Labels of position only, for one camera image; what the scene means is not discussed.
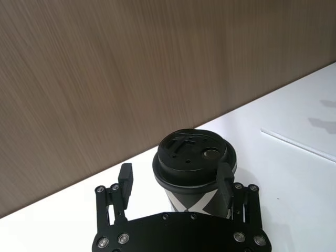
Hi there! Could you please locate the black plastic cup lid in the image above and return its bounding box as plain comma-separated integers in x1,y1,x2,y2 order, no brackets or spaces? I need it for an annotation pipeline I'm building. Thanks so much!
152,128,238,188

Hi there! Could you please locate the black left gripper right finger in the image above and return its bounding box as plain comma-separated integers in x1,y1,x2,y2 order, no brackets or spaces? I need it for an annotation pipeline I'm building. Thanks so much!
216,161,264,233

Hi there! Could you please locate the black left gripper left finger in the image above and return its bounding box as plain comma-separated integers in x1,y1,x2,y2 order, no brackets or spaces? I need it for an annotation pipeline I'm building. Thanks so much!
94,163,135,235

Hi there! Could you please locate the black and white paper cup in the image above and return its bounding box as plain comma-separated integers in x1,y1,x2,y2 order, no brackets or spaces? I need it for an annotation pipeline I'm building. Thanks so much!
155,156,238,219

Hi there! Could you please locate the thin white straw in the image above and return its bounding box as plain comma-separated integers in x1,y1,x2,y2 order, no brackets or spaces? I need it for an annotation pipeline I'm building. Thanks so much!
260,127,336,162

